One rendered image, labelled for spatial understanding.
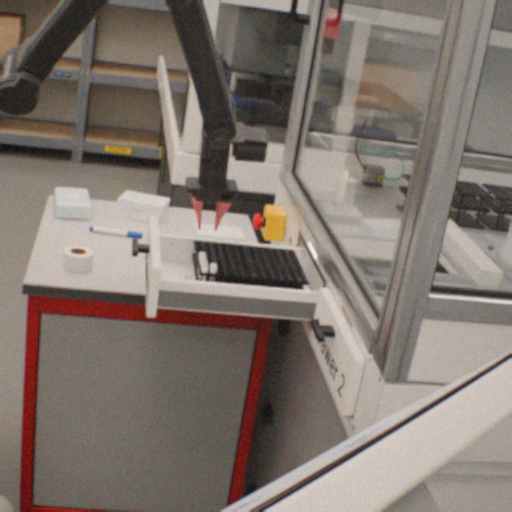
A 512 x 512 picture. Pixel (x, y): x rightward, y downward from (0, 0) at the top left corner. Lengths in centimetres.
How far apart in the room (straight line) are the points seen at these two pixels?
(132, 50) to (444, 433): 526
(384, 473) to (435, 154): 63
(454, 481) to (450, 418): 74
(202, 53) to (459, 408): 88
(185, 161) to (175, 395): 78
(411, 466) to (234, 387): 139
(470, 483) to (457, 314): 34
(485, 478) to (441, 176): 56
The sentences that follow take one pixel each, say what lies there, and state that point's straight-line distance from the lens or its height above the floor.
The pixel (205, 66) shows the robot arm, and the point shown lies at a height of 132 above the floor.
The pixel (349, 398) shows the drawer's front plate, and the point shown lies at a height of 86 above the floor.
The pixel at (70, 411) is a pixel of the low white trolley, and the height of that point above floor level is 43.
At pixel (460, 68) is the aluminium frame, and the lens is 118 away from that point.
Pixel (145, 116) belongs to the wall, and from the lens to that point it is 595.
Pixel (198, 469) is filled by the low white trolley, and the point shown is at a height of 28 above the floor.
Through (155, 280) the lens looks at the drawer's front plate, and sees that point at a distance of 162.
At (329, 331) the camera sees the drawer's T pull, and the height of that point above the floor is 91.
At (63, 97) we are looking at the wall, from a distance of 594.
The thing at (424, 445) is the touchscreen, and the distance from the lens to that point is 71.
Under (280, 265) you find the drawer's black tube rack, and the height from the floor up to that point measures 90.
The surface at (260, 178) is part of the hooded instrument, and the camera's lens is 257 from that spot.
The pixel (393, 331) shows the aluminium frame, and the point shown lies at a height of 102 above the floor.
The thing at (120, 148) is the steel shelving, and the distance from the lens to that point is 549.
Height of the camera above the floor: 154
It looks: 21 degrees down
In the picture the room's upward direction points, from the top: 9 degrees clockwise
